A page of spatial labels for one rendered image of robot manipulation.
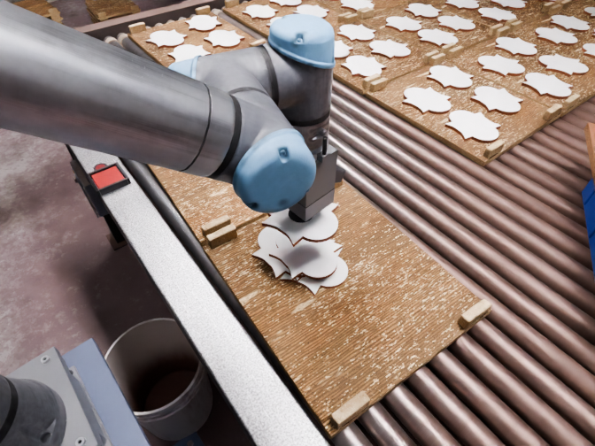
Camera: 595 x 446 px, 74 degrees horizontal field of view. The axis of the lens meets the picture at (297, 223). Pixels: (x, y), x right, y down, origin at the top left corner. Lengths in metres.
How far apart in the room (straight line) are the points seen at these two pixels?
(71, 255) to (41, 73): 1.97
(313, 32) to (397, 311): 0.46
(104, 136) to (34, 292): 1.90
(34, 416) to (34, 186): 2.19
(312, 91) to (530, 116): 0.89
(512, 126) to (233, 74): 0.91
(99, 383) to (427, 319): 0.56
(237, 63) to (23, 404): 0.48
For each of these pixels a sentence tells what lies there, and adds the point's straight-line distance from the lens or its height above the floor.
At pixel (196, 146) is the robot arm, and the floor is 1.36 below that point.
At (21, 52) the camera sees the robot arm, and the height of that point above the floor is 1.44.
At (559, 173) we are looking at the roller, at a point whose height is 0.92.
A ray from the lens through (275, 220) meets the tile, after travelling 0.65.
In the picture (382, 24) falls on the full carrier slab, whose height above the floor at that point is 0.94.
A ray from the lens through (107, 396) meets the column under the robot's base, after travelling 0.77.
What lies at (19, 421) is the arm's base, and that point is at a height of 1.03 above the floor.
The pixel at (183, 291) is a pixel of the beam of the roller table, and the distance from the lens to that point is 0.77.
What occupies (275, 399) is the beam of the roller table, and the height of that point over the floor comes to 0.91.
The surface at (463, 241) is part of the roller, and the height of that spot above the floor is 0.91.
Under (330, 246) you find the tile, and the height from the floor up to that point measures 0.97.
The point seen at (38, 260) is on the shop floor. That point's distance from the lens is 2.30.
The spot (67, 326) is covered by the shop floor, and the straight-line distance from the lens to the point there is 1.99.
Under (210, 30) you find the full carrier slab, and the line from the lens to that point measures 1.65.
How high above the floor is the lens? 1.54
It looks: 48 degrees down
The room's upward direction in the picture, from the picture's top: straight up
